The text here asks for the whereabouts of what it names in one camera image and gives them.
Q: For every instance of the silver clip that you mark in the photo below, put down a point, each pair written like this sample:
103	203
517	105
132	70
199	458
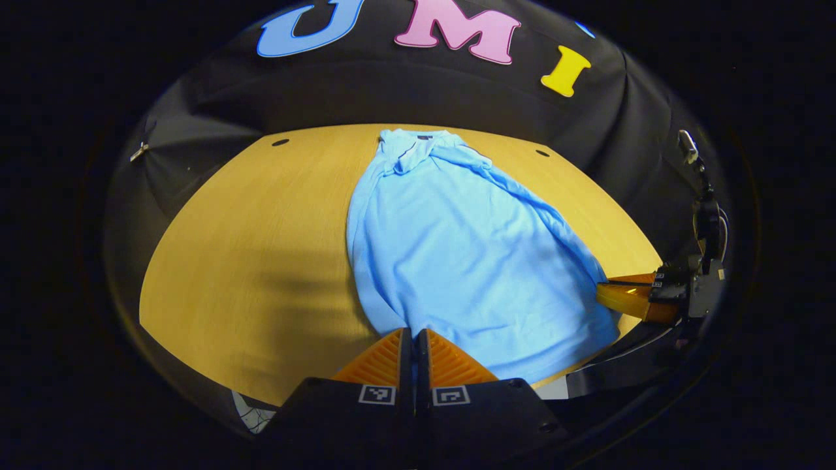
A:
138	151

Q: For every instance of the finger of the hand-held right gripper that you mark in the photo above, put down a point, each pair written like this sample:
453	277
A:
627	300
637	279

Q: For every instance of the black backdrop cloth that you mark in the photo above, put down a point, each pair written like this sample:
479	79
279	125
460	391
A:
392	91

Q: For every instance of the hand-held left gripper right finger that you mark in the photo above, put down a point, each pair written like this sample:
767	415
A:
423	365

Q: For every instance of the light blue T-shirt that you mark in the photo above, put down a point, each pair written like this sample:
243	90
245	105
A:
457	261

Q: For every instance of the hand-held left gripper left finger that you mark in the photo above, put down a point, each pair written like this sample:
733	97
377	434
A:
406	365

